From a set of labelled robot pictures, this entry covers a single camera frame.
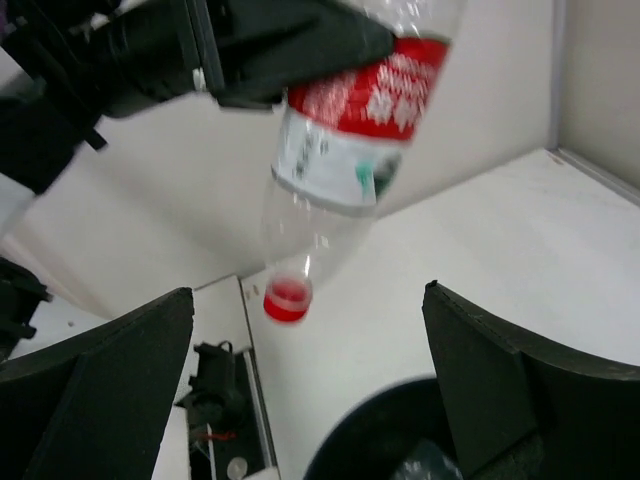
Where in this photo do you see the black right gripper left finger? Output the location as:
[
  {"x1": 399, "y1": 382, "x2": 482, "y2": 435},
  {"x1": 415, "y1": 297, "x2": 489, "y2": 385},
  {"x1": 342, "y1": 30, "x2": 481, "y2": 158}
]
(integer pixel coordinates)
[{"x1": 1, "y1": 288, "x2": 194, "y2": 479}]

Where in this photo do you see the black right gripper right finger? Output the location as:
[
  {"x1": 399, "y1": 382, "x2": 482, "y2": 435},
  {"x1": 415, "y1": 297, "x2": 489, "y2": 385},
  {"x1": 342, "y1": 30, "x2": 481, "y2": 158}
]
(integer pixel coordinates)
[{"x1": 423, "y1": 281, "x2": 639, "y2": 479}]

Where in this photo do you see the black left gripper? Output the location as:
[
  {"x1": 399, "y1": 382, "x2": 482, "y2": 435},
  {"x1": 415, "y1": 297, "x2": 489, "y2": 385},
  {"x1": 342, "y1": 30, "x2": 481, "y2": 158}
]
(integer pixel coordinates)
[{"x1": 9, "y1": 1, "x2": 394, "y2": 118}]

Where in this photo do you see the clear bottle red label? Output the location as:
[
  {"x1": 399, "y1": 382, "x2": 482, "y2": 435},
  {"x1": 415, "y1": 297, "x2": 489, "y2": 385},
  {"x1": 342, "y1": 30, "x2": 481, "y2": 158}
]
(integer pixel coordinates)
[{"x1": 261, "y1": 0, "x2": 465, "y2": 323}]

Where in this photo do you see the dark round bin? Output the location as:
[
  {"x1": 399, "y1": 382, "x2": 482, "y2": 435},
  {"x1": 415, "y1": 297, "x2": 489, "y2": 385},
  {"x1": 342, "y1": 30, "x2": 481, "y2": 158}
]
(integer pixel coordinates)
[{"x1": 304, "y1": 377, "x2": 467, "y2": 480}]

